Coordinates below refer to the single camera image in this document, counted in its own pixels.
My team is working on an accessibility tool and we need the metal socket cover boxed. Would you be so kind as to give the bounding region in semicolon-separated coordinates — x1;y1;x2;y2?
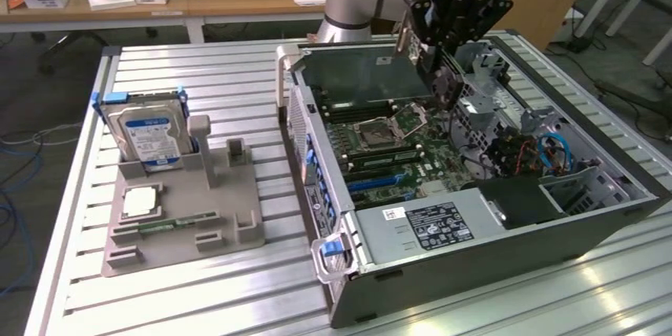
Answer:
391;102;430;142

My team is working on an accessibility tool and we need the silver CPU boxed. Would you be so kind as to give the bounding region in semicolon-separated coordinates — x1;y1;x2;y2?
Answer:
122;186;162;219

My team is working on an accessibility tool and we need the perforated metal drive cage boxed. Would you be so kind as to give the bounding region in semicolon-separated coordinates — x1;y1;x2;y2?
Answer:
449;72;530;178

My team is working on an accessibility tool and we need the grey parts rack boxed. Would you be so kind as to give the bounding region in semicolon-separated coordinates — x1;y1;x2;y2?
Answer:
101;114;269;279

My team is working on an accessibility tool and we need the grey disk bay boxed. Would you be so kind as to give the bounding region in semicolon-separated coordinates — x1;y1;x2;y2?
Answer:
538;164;631;217

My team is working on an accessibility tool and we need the white table frame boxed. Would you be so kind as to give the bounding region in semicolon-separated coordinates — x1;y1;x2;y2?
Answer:
571;0;672;65

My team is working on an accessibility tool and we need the low profile graphics card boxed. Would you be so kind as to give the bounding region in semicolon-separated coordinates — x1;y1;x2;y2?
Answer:
393;20;467;112

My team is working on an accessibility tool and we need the CPU socket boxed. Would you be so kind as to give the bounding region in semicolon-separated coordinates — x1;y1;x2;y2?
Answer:
354;117;406;152

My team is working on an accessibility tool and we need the hard disk in blue carrier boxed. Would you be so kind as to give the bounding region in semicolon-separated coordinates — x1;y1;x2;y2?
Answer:
93;86;191;174

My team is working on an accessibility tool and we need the blue wire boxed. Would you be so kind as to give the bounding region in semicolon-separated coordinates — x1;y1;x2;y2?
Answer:
538;133;577;174

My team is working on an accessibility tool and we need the green RAM stick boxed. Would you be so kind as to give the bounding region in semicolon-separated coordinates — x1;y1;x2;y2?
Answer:
137;212;221;234

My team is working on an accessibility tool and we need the grey power supply unit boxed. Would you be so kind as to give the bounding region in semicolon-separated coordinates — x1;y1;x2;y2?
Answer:
355;188;511;266

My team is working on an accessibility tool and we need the black chair base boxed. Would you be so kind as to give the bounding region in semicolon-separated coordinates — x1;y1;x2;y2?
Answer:
31;27;159;76

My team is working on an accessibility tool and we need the open dark PC case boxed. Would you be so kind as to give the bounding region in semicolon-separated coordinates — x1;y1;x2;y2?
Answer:
275;32;665;329

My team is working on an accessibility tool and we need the blue floor cable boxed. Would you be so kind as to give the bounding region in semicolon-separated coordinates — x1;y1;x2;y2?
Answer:
0;146;47;296

